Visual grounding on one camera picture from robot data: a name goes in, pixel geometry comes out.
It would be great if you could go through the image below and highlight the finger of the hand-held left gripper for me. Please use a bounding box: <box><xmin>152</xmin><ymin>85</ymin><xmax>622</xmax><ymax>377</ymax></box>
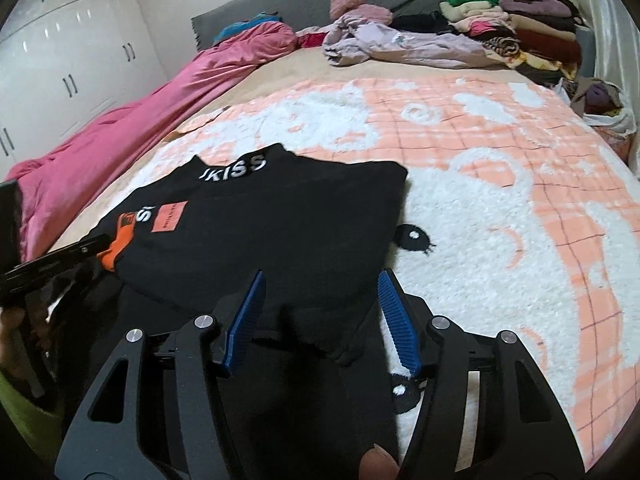
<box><xmin>12</xmin><ymin>233</ymin><xmax>115</xmax><ymax>303</ymax></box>

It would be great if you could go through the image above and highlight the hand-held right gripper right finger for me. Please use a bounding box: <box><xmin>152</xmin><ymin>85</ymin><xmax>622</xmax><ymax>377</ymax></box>
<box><xmin>376</xmin><ymin>269</ymin><xmax>586</xmax><ymax>480</ymax></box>

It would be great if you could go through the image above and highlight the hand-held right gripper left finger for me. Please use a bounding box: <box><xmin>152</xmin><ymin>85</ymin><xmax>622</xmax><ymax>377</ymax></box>
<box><xmin>52</xmin><ymin>269</ymin><xmax>268</xmax><ymax>480</ymax></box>

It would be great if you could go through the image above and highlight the black shirt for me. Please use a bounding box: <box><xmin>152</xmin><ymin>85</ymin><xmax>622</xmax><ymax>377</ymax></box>
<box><xmin>60</xmin><ymin>142</ymin><xmax>411</xmax><ymax>480</ymax></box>

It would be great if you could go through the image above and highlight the white bag of clothes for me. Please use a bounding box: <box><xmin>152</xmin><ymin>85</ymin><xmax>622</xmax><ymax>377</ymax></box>
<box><xmin>565</xmin><ymin>77</ymin><xmax>637</xmax><ymax>136</ymax></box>

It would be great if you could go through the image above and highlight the stack of folded clothes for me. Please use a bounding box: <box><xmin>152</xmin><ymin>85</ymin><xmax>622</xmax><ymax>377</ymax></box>
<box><xmin>437</xmin><ymin>0</ymin><xmax>586</xmax><ymax>86</ymax></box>

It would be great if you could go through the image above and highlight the person's left hand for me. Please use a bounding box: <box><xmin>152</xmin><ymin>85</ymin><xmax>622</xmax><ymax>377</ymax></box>
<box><xmin>0</xmin><ymin>307</ymin><xmax>27</xmax><ymax>377</ymax></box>

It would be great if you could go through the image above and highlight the person's right hand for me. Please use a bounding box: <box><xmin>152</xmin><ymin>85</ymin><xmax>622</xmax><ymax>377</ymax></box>
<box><xmin>360</xmin><ymin>447</ymin><xmax>401</xmax><ymax>480</ymax></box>

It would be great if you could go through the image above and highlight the pink duvet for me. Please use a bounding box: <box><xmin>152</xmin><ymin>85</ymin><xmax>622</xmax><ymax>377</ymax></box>
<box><xmin>5</xmin><ymin>22</ymin><xmax>301</xmax><ymax>261</ymax></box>

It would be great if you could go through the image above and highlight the pink and white printed blanket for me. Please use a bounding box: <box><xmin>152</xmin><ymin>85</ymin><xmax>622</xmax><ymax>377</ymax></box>
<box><xmin>100</xmin><ymin>77</ymin><xmax>640</xmax><ymax>471</ymax></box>

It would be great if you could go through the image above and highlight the white wardrobe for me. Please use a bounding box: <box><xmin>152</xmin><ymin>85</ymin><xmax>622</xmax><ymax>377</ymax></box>
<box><xmin>0</xmin><ymin>0</ymin><xmax>166</xmax><ymax>181</ymax></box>

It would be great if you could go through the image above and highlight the beige bedsheet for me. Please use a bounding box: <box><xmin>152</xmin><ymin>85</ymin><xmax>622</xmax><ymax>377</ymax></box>
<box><xmin>50</xmin><ymin>45</ymin><xmax>566</xmax><ymax>251</ymax></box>

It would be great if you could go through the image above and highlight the lilac garment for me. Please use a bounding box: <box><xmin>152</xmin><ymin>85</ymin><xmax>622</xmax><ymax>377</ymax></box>
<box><xmin>322</xmin><ymin>12</ymin><xmax>493</xmax><ymax>69</ymax></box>

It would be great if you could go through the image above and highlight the blue cloth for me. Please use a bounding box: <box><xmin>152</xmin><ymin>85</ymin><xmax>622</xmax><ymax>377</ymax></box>
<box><xmin>212</xmin><ymin>12</ymin><xmax>283</xmax><ymax>46</ymax></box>

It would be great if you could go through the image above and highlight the black garment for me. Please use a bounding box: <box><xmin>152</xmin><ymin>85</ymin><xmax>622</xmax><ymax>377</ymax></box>
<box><xmin>390</xmin><ymin>12</ymin><xmax>451</xmax><ymax>36</ymax></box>

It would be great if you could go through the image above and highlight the pink fluffy garment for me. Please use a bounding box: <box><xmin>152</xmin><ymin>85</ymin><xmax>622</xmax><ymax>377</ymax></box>
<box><xmin>330</xmin><ymin>0</ymin><xmax>393</xmax><ymax>25</ymax></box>

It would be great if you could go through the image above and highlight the white curtain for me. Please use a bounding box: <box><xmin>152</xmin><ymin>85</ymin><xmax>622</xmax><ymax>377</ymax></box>
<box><xmin>565</xmin><ymin>0</ymin><xmax>640</xmax><ymax>126</ymax></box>

